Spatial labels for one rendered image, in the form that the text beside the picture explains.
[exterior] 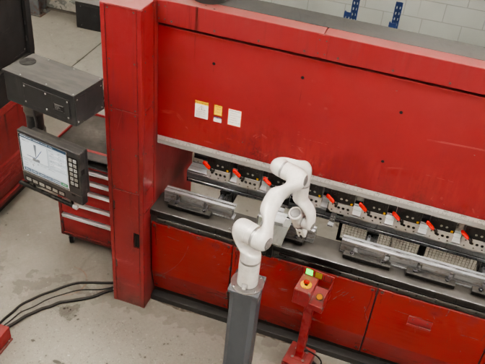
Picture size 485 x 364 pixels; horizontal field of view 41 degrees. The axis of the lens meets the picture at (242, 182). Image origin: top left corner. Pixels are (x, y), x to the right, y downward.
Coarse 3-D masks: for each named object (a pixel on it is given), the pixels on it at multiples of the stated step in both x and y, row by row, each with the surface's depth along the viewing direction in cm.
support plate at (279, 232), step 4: (288, 220) 419; (260, 224) 414; (284, 224) 416; (288, 224) 416; (276, 228) 412; (280, 228) 412; (284, 228) 412; (288, 228) 413; (276, 232) 409; (280, 232) 409; (284, 232) 410; (276, 236) 406; (280, 236) 406; (284, 236) 406; (276, 240) 402; (280, 240) 403; (272, 244) 401; (276, 244) 400; (280, 244) 400
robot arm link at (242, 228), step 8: (240, 224) 348; (248, 224) 347; (256, 224) 350; (232, 232) 351; (240, 232) 347; (248, 232) 345; (240, 240) 350; (248, 240) 345; (240, 248) 353; (248, 248) 354; (240, 256) 356; (248, 256) 353; (256, 256) 353; (248, 264) 355; (256, 264) 356
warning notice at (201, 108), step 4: (196, 100) 390; (196, 104) 391; (200, 104) 390; (204, 104) 389; (208, 104) 389; (196, 108) 393; (200, 108) 392; (204, 108) 391; (208, 108) 390; (196, 112) 394; (200, 112) 394; (204, 112) 393; (196, 116) 396; (200, 116) 395; (204, 116) 394
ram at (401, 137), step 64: (192, 64) 377; (256, 64) 363; (320, 64) 351; (192, 128) 402; (256, 128) 387; (320, 128) 372; (384, 128) 359; (448, 128) 347; (384, 192) 382; (448, 192) 368
